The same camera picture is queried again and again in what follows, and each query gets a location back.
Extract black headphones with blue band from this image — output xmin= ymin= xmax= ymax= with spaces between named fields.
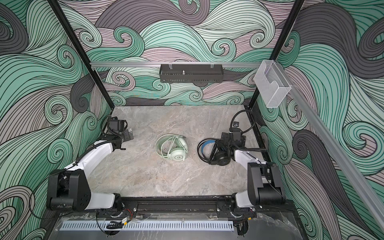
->
xmin=197 ymin=138 xmax=232 ymax=166

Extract mint green headphones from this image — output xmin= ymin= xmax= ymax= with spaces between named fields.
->
xmin=155 ymin=134 xmax=189 ymax=162

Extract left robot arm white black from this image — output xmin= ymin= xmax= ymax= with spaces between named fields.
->
xmin=46 ymin=116 xmax=134 ymax=212

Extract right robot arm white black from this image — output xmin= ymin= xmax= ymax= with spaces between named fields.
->
xmin=224 ymin=110 xmax=286 ymax=208

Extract black frame post right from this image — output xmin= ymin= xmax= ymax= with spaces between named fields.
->
xmin=249 ymin=1 xmax=304 ymax=110

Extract black frame post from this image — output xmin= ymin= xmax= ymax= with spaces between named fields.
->
xmin=47 ymin=0 xmax=115 ymax=111
xmin=249 ymin=1 xmax=304 ymax=110

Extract clear plastic wall bin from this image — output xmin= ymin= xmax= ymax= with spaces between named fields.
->
xmin=254 ymin=60 xmax=292 ymax=108

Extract aluminium horizontal rail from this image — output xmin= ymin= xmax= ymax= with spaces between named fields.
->
xmin=90 ymin=61 xmax=261 ymax=69

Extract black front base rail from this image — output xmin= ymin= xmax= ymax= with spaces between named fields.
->
xmin=59 ymin=196 xmax=298 ymax=215

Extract black perforated wall tray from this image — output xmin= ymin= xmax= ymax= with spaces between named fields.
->
xmin=159 ymin=65 xmax=224 ymax=84

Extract white slotted cable duct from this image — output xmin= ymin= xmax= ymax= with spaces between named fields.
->
xmin=59 ymin=221 xmax=235 ymax=232

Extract black frame post left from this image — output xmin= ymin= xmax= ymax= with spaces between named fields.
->
xmin=47 ymin=0 xmax=115 ymax=111

